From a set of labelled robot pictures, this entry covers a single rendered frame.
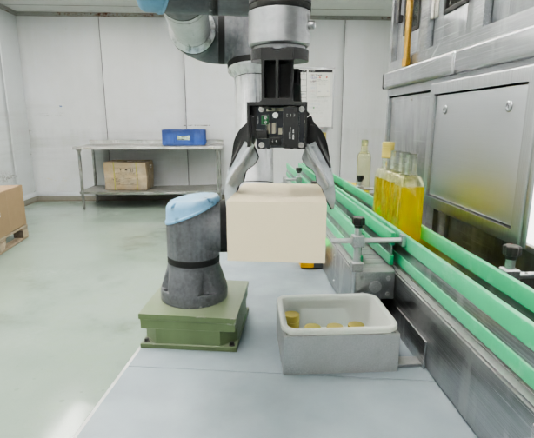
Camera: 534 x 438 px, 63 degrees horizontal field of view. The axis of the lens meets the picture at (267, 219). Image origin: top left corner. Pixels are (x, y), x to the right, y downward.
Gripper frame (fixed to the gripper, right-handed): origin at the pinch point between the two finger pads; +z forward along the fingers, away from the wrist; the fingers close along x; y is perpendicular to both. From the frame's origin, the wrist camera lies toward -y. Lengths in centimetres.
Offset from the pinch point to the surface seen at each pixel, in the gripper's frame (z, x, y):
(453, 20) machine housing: -38, 43, -73
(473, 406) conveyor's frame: 30.9, 29.6, -2.1
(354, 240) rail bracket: 14.6, 14.5, -36.2
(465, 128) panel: -10, 41, -52
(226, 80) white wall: -67, -118, -623
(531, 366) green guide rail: 19.2, 32.9, 5.7
